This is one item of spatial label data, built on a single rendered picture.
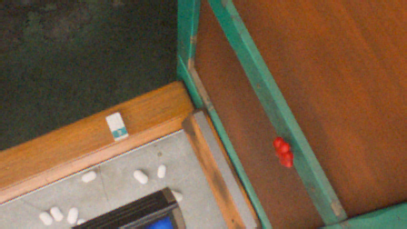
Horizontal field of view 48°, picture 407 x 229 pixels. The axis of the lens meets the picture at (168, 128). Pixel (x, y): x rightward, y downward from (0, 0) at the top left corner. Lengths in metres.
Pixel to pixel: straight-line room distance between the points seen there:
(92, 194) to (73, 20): 1.20
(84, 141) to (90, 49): 1.01
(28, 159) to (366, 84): 0.87
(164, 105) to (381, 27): 0.80
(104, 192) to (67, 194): 0.09
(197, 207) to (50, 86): 1.13
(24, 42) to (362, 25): 1.88
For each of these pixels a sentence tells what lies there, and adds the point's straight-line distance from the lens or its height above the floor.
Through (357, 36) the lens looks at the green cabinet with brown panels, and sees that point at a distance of 0.44.
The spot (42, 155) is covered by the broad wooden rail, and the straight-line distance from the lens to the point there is 1.15.
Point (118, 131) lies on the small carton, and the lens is 1.11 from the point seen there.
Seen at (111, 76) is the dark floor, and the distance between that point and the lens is 2.03.
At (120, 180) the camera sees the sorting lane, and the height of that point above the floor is 0.74.
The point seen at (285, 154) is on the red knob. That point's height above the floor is 1.26.
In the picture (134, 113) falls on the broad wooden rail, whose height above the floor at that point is 0.76.
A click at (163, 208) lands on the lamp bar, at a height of 1.11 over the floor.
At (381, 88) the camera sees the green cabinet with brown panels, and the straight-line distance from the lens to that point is 0.44.
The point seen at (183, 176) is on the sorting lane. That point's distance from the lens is 1.12.
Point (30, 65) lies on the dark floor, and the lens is 2.13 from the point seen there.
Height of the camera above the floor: 1.84
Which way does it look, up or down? 73 degrees down
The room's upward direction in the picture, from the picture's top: 2 degrees counter-clockwise
